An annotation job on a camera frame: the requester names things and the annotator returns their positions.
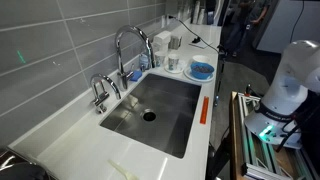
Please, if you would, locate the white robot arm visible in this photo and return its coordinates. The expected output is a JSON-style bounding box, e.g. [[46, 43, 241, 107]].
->
[[244, 40, 320, 149]]

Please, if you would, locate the stainless steel sink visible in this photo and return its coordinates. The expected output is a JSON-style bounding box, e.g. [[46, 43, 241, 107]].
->
[[101, 74, 201, 159]]

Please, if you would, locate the white plate under cup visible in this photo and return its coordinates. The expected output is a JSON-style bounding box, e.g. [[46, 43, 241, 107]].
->
[[164, 65, 183, 74]]

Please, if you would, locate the tall chrome tap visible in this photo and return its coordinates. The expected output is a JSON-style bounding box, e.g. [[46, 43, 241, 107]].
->
[[115, 25, 156, 90]]

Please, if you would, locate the small chrome tap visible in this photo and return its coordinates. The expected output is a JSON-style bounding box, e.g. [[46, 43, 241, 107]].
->
[[90, 73, 121, 114]]

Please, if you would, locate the blue sponge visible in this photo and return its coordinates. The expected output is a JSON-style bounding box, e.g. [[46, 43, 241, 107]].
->
[[130, 70, 142, 82]]

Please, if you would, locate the white plate under bowl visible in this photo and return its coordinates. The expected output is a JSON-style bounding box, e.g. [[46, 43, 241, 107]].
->
[[183, 67, 215, 83]]

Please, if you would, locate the clear soap bottle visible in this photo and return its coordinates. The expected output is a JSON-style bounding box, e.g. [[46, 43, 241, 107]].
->
[[139, 54, 149, 71]]

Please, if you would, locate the blue bowl of beads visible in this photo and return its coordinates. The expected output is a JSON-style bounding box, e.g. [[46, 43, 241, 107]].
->
[[190, 62, 214, 79]]

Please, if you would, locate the white napkin box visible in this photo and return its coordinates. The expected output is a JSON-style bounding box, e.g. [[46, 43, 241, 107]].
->
[[153, 31, 171, 52]]

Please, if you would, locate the white small bowl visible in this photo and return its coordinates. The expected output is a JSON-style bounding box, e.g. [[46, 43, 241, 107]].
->
[[192, 55, 210, 63]]

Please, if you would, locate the person in background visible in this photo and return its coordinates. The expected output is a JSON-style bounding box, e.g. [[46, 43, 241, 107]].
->
[[225, 0, 271, 57]]

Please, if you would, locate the black power cable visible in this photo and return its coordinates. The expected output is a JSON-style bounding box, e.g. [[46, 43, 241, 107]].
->
[[168, 14, 221, 54]]

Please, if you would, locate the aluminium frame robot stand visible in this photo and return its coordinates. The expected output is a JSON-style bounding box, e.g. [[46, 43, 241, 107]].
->
[[229, 92, 320, 180]]

